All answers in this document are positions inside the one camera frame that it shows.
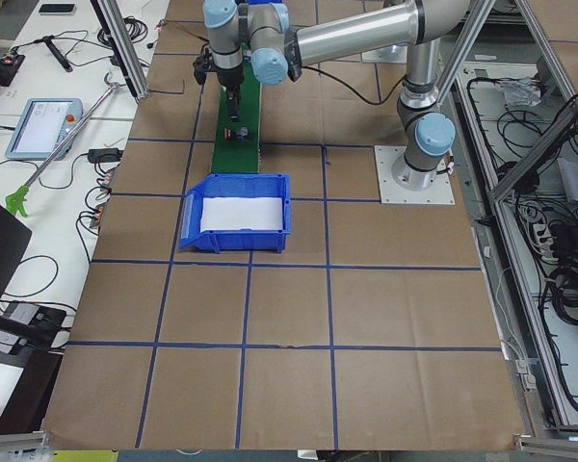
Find green conveyor belt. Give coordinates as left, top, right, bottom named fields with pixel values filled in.
left=211, top=61, right=261, bottom=173

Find black power adapter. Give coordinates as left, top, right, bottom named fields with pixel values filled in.
left=87, top=147, right=123, bottom=164

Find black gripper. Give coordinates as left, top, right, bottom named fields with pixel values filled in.
left=217, top=66, right=244, bottom=121

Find aluminium frame post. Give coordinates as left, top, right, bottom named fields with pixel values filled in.
left=91, top=0, right=148, bottom=102

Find blue left storage bin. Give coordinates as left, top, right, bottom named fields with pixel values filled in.
left=179, top=173, right=292, bottom=253

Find silver reach grabber tool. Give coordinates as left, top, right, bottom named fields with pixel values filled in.
left=5, top=76, right=124, bottom=218

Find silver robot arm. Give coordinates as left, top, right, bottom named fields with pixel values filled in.
left=194, top=1, right=469, bottom=192

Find white foam pad left bin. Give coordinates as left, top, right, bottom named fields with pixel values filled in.
left=200, top=197, right=283, bottom=231

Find red black conveyor wires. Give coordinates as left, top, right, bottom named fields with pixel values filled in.
left=156, top=21, right=208, bottom=44

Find teach pendant tablet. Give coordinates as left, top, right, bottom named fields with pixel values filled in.
left=5, top=98, right=83, bottom=161

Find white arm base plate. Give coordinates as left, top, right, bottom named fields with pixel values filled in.
left=374, top=145, right=455, bottom=206
left=361, top=43, right=407, bottom=64

